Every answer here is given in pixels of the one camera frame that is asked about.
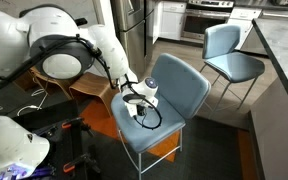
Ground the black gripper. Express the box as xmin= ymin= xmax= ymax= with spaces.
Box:
xmin=134 ymin=103 xmax=149 ymax=118

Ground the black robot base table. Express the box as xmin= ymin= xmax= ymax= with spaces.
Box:
xmin=12 ymin=99 xmax=89 ymax=180

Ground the blue padded chair holding bowl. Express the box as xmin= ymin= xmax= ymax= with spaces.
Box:
xmin=110 ymin=52 xmax=212 ymax=180

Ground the orange rug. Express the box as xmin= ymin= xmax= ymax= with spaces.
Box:
xmin=79 ymin=99 xmax=182 ymax=164

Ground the bent plywood stool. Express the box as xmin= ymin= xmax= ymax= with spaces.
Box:
xmin=68 ymin=72 xmax=119 ymax=117
xmin=13 ymin=65 xmax=76 ymax=100

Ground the dark grey rug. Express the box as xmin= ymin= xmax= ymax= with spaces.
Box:
xmin=83 ymin=115 xmax=243 ymax=180

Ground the stainless steel refrigerator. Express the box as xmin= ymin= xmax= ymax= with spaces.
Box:
xmin=110 ymin=0 xmax=157 ymax=81

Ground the white cabinet with tall door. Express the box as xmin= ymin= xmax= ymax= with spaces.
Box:
xmin=152 ymin=0 xmax=187 ymax=44

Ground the blue padded empty chair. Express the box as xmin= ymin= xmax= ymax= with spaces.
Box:
xmin=198 ymin=23 xmax=266 ymax=111

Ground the stainless steel oven range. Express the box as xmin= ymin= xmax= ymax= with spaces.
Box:
xmin=180 ymin=0 xmax=235 ymax=43

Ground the black slanted stand bar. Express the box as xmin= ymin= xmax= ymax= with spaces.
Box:
xmin=0 ymin=36 xmax=80 ymax=98

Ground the white cabinet with drawer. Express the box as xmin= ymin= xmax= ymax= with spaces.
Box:
xmin=227 ymin=7 xmax=263 ymax=52

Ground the dark top kitchen island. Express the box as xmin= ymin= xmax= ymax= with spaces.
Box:
xmin=249 ymin=18 xmax=288 ymax=180

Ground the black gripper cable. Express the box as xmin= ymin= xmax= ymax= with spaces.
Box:
xmin=73 ymin=34 xmax=163 ymax=131

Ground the orange handled black clamp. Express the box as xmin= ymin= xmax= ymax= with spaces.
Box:
xmin=61 ymin=117 xmax=93 ymax=137
xmin=62 ymin=152 xmax=102 ymax=175

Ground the white floor cable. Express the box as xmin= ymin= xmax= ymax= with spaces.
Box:
xmin=16 ymin=78 xmax=52 ymax=117

